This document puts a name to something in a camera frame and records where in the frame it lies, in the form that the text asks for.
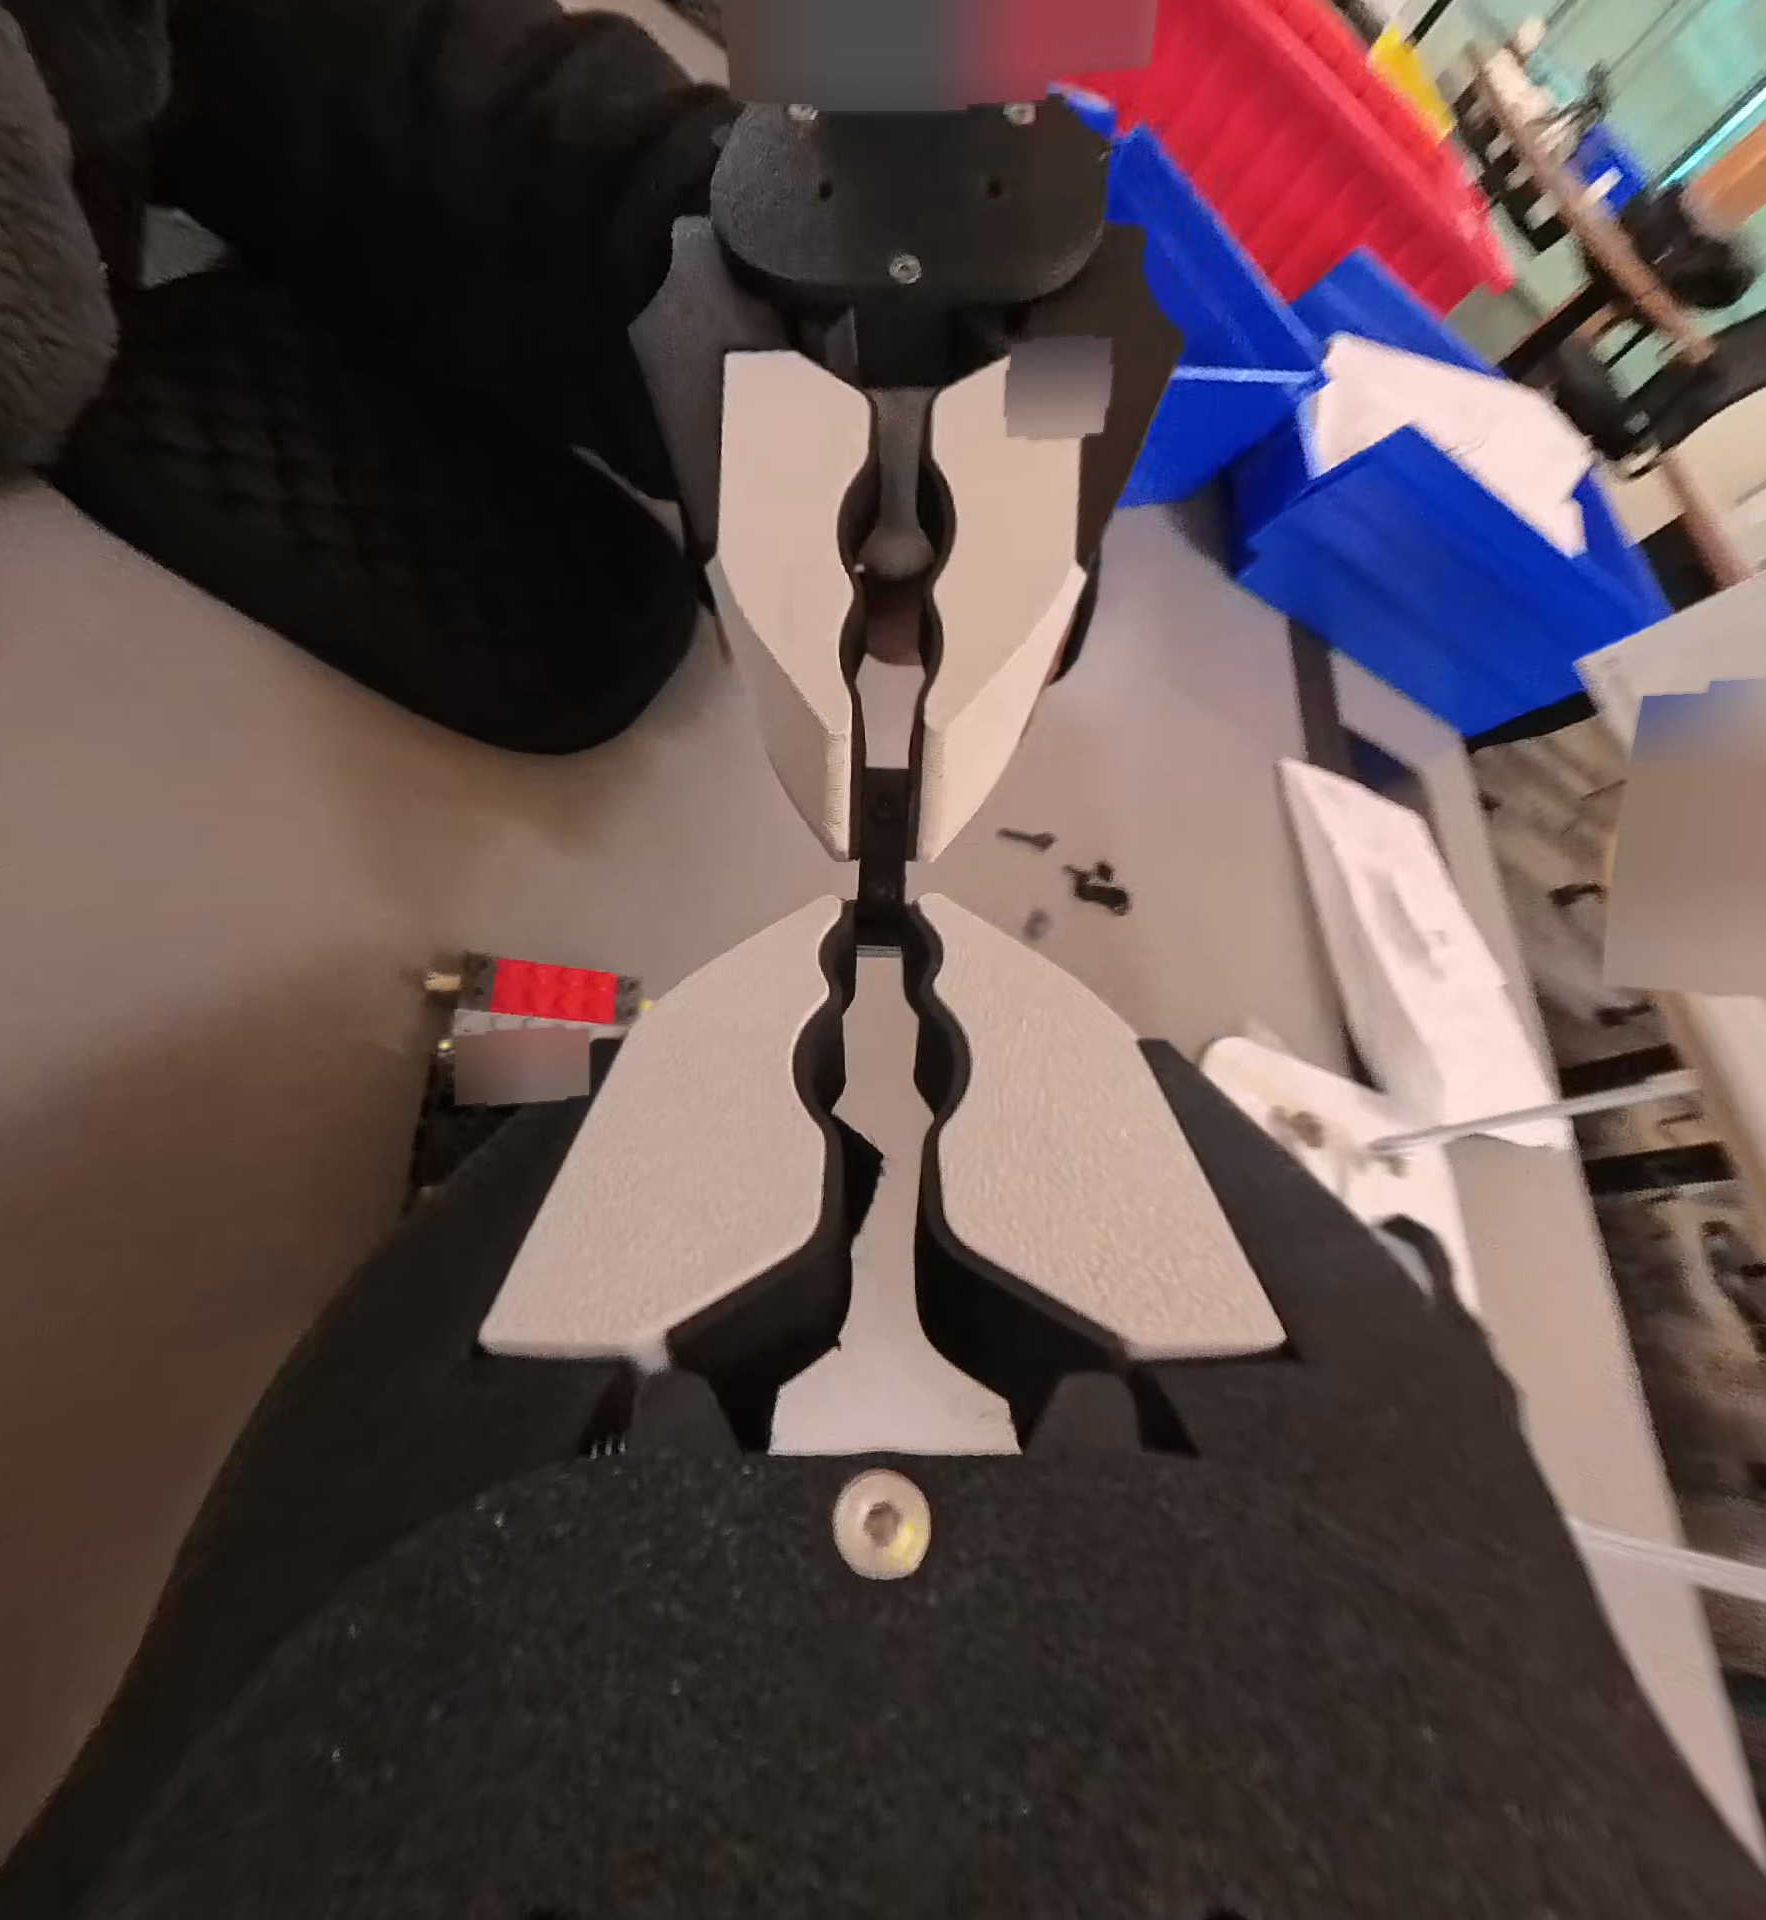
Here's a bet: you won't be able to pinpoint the open instruction booklet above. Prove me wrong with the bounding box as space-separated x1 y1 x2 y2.
1570 569 1766 728

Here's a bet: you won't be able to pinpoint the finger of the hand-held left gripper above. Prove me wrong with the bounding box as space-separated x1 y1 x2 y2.
914 354 1101 863
707 350 881 863

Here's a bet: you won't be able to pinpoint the red plastic bin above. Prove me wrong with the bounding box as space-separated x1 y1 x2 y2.
1090 0 1521 296

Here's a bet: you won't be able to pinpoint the partly built brick car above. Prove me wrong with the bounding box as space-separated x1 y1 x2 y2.
413 951 645 1190

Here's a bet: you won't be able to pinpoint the small black square brick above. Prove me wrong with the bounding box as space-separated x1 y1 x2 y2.
852 765 914 884

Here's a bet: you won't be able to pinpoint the wooden side table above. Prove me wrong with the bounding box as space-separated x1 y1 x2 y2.
1465 44 1759 580

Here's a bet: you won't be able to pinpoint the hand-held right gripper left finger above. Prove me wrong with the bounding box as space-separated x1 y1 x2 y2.
480 895 888 1452

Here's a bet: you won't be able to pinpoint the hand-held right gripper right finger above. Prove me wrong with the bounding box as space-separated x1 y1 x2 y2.
910 895 1288 1452

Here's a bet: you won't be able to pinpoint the black bag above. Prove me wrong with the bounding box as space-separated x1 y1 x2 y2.
1617 193 1759 312

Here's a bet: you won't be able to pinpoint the white printed sheet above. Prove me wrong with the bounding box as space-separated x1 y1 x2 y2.
1297 336 1598 552

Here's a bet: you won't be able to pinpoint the yellow plastic bin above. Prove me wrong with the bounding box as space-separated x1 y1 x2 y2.
1363 30 1459 132

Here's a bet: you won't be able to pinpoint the nested blue plastic bins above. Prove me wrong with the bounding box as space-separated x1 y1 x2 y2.
1225 418 1674 740

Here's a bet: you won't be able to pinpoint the white printed paper bag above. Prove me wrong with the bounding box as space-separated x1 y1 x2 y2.
1277 757 1567 1154

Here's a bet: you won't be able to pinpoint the person's left forearm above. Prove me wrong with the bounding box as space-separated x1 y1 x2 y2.
50 0 745 751

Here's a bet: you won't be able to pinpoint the white wooden book stand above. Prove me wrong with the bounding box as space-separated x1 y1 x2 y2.
1198 959 1766 1600

